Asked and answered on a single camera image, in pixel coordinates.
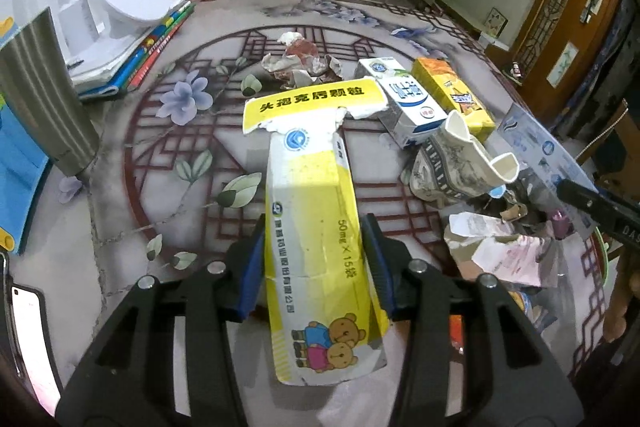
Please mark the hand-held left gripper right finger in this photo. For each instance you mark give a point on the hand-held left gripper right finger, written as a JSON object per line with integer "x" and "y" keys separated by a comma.
{"x": 376, "y": 267}

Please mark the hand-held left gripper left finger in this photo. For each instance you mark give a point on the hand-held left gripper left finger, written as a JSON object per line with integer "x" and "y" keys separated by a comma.
{"x": 250, "y": 267}

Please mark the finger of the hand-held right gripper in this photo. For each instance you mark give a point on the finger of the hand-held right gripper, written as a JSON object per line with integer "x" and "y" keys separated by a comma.
{"x": 585, "y": 202}

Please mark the yellow white medicine box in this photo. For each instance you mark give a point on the yellow white medicine box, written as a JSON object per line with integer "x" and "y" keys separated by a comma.
{"x": 310, "y": 207}

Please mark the white blue milk carton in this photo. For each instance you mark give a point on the white blue milk carton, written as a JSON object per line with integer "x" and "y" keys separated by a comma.
{"x": 410, "y": 102}

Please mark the orange yellow juice carton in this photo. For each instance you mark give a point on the orange yellow juice carton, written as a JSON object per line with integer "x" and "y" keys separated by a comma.
{"x": 452, "y": 92}

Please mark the white paper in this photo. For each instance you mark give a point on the white paper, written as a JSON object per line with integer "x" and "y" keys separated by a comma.
{"x": 295, "y": 69}

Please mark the small purple bottle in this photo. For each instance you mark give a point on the small purple bottle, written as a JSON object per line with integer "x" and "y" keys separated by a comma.
{"x": 560, "y": 224}

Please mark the clear printed plastic packaging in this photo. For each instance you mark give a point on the clear printed plastic packaging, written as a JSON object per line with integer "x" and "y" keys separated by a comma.
{"x": 545, "y": 147}

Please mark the pink white paper receipt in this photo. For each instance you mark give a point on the pink white paper receipt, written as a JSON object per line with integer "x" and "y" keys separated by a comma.
{"x": 520, "y": 262}

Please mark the colourful snack wrapper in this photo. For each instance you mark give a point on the colourful snack wrapper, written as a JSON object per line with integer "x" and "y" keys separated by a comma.
{"x": 532, "y": 309}

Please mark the crushed patterned paper cup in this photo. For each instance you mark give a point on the crushed patterned paper cup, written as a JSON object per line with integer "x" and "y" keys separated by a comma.
{"x": 460, "y": 162}

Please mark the framed picture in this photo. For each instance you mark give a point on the framed picture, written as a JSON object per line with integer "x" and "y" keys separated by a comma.
{"x": 496, "y": 23}

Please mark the wooden lattice screen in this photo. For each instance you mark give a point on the wooden lattice screen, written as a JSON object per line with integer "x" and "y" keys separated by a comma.
{"x": 570, "y": 2}

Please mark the crumpled red stained tissue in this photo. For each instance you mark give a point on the crumpled red stained tissue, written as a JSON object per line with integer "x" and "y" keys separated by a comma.
{"x": 300, "y": 47}

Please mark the smartphone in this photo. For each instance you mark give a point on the smartphone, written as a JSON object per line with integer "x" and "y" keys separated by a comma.
{"x": 30, "y": 337}

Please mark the stack of colourful books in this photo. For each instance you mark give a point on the stack of colourful books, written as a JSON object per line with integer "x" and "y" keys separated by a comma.
{"x": 145, "y": 52}

